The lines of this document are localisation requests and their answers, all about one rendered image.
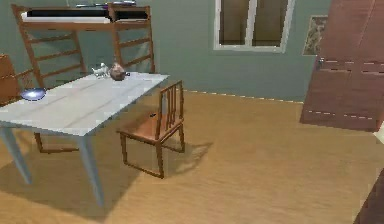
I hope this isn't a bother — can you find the pale grey dining table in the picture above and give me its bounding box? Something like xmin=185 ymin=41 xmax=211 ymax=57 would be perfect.
xmin=0 ymin=71 xmax=170 ymax=207

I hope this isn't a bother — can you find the framed speckled wall picture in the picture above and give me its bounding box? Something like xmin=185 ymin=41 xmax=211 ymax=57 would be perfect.
xmin=302 ymin=14 xmax=329 ymax=57

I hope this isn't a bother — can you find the dark brown furniture corner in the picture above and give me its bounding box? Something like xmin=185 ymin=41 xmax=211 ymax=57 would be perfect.
xmin=353 ymin=168 xmax=384 ymax=224

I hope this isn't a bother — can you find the brown round teapot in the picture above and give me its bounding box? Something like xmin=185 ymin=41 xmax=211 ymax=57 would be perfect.
xmin=109 ymin=62 xmax=131 ymax=82

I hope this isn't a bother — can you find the blue round plate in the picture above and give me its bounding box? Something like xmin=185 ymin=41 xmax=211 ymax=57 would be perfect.
xmin=20 ymin=87 xmax=47 ymax=102

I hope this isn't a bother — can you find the brown wooden slatted chair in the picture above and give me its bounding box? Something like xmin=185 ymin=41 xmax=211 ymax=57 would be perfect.
xmin=116 ymin=79 xmax=186 ymax=180

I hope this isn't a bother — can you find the reddish brown room door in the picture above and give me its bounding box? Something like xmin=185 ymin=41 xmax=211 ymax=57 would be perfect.
xmin=299 ymin=0 xmax=384 ymax=133

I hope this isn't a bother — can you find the white framed window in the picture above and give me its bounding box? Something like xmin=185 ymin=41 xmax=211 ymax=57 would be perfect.
xmin=213 ymin=0 xmax=296 ymax=54

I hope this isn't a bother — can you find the small white figurine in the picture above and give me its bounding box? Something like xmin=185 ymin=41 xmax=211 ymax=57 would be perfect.
xmin=91 ymin=62 xmax=110 ymax=79

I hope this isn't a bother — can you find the brown wooden ladder shelf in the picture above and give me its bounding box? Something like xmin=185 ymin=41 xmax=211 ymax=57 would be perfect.
xmin=11 ymin=2 xmax=157 ymax=89

